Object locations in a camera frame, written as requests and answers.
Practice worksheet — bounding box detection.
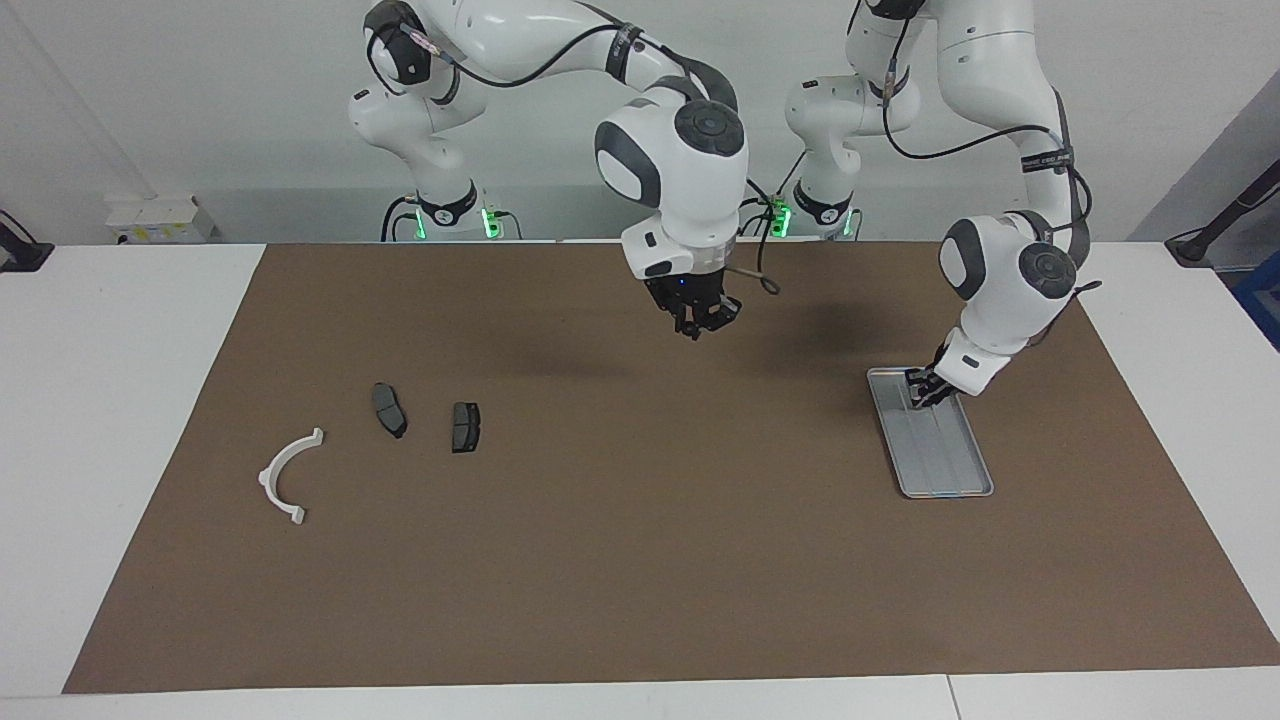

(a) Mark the silver metal tray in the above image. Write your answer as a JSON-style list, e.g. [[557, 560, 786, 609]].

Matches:
[[865, 366, 996, 500]]

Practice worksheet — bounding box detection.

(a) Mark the brown table mat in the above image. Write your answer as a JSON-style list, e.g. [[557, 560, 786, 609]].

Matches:
[[62, 240, 1280, 696]]

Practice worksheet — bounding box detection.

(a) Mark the curved dark grey brake pad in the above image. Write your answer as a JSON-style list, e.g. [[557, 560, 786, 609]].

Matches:
[[371, 382, 409, 440]]

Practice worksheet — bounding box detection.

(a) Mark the blue crate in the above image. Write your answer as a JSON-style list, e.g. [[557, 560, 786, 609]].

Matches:
[[1232, 250, 1280, 351]]

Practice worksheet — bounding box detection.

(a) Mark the white box with yellow labels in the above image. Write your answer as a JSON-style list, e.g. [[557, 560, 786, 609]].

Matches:
[[105, 194, 217, 245]]

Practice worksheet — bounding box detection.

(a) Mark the black table clamp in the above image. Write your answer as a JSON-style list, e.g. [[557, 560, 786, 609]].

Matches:
[[0, 209, 56, 274]]

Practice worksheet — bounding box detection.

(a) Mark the black left base cable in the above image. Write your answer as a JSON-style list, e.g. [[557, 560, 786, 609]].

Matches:
[[713, 150, 813, 239]]

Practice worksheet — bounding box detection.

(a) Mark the black base cable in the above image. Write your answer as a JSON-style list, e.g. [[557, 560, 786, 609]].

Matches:
[[379, 194, 422, 243], [713, 150, 813, 239]]

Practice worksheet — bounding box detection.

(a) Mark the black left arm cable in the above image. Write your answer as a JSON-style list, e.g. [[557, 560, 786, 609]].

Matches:
[[878, 0, 1103, 346]]

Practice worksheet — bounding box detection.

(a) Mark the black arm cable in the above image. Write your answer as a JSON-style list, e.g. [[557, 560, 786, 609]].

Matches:
[[878, 0, 1103, 346], [415, 22, 783, 297]]

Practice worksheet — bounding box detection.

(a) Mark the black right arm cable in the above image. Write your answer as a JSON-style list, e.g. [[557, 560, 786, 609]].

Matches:
[[415, 22, 783, 297]]

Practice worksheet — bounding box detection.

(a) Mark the black right base cable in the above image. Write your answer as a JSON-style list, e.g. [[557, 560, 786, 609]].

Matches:
[[379, 194, 422, 243]]

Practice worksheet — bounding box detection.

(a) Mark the white curved plastic bracket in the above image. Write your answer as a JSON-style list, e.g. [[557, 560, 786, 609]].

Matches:
[[257, 427, 326, 527]]

